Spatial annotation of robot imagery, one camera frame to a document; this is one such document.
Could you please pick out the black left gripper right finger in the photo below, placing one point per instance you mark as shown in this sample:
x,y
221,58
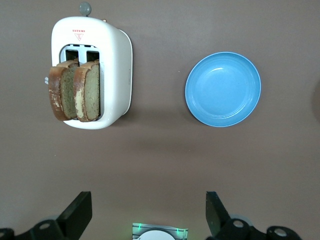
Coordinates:
x,y
217,220

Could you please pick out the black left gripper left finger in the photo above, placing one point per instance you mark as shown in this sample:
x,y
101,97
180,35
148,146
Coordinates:
x,y
70,220

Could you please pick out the brown toasted bread slice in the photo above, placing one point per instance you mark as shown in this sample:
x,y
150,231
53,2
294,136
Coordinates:
x,y
91,95
63,95

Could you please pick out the blue plate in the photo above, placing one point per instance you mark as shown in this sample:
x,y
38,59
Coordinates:
x,y
222,90

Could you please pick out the beige plate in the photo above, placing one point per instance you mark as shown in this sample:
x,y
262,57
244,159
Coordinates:
x,y
317,98

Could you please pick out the white two-slot toaster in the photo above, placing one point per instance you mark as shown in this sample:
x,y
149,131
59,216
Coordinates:
x,y
115,62

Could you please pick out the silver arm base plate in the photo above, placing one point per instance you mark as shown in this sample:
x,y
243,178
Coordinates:
x,y
181,231

